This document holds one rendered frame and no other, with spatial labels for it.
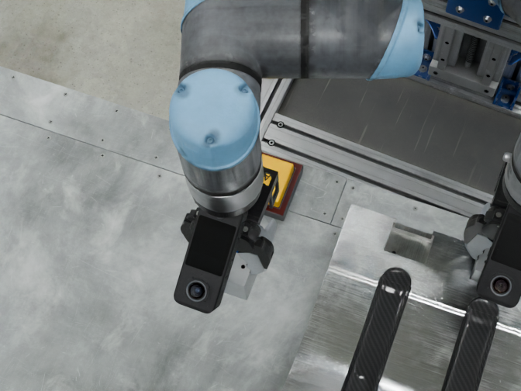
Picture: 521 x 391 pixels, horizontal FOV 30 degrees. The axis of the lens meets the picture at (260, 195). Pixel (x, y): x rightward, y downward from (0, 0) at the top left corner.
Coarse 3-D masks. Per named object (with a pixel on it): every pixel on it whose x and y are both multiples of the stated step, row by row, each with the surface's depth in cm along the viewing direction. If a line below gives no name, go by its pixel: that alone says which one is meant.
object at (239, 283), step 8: (240, 264) 112; (232, 272) 112; (240, 272) 111; (248, 272) 111; (232, 280) 111; (240, 280) 111; (248, 280) 112; (232, 288) 113; (240, 288) 112; (248, 288) 114; (240, 296) 115
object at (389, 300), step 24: (384, 288) 118; (408, 288) 117; (384, 312) 117; (480, 312) 116; (360, 336) 115; (384, 336) 116; (480, 336) 115; (360, 360) 115; (384, 360) 114; (456, 360) 114; (480, 360) 114; (360, 384) 114; (456, 384) 113
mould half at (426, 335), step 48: (384, 240) 119; (336, 288) 118; (432, 288) 117; (336, 336) 116; (432, 336) 115; (288, 384) 112; (336, 384) 113; (384, 384) 113; (432, 384) 113; (480, 384) 113
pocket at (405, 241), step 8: (392, 224) 121; (400, 224) 122; (392, 232) 123; (400, 232) 122; (408, 232) 121; (416, 232) 121; (424, 232) 121; (392, 240) 122; (400, 240) 122; (408, 240) 122; (416, 240) 122; (424, 240) 122; (432, 240) 121; (384, 248) 119; (392, 248) 122; (400, 248) 122; (408, 248) 122; (416, 248) 122; (424, 248) 122; (408, 256) 121; (416, 256) 121; (424, 256) 121
